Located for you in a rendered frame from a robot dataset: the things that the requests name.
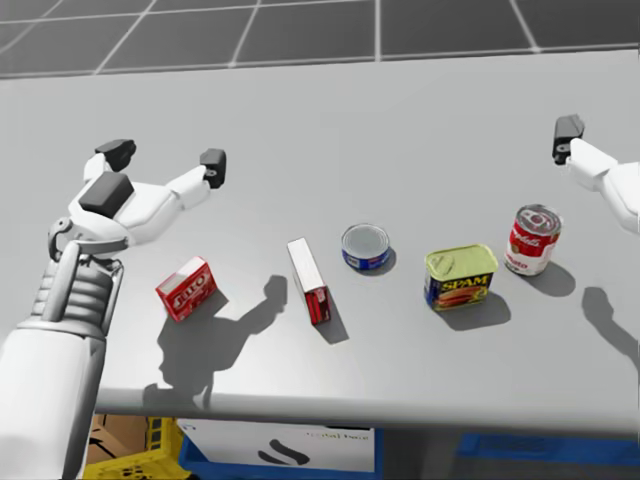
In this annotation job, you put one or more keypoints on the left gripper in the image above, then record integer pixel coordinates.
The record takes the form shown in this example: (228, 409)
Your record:
(142, 210)

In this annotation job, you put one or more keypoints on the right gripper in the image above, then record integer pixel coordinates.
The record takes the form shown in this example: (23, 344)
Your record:
(627, 195)

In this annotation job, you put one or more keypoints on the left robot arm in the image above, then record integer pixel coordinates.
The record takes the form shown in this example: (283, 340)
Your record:
(47, 380)

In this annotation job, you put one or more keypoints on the brown box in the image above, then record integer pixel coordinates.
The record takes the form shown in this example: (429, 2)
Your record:
(120, 435)

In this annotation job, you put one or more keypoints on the yellow box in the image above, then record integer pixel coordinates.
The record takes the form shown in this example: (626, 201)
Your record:
(160, 445)

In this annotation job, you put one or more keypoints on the white box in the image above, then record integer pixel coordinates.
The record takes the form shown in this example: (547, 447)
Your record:
(240, 442)

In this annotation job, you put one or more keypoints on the blue box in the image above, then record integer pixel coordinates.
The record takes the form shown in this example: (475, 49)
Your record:
(550, 457)
(379, 450)

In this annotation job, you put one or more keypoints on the red and white can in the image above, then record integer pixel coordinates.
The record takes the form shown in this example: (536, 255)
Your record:
(531, 245)

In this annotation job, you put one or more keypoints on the green and blue rectangular can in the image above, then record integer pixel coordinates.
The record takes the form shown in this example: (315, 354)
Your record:
(460, 280)

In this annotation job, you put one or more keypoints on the red and white carton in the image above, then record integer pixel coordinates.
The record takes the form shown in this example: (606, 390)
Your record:
(307, 272)

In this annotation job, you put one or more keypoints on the blue flat can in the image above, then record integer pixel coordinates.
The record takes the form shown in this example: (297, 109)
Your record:
(366, 247)

